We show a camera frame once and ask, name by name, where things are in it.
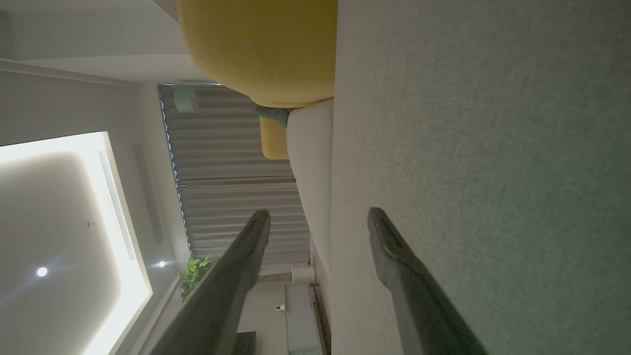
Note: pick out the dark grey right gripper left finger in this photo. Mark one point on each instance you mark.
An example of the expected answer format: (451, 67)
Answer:
(217, 305)

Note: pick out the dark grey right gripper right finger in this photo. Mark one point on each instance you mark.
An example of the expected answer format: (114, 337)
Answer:
(424, 305)

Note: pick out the green potted plant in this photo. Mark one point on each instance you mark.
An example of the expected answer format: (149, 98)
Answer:
(193, 275)

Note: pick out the white ribbed pot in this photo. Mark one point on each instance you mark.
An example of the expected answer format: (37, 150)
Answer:
(303, 274)

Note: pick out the grey pleated curtain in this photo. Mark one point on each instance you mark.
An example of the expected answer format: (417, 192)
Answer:
(227, 162)

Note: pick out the long grey sofa seat cushion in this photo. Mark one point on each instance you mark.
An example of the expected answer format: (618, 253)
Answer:
(310, 172)

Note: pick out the small yellow sofa back cushion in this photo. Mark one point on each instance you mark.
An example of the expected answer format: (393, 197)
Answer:
(273, 140)

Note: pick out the large grey sofa seat cushion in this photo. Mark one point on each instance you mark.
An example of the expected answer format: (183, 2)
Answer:
(493, 123)

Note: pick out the teal cloth item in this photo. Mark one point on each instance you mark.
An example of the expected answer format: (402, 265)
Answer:
(273, 113)

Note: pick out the big yellow sofa back cushion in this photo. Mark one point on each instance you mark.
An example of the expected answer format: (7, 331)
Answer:
(266, 44)

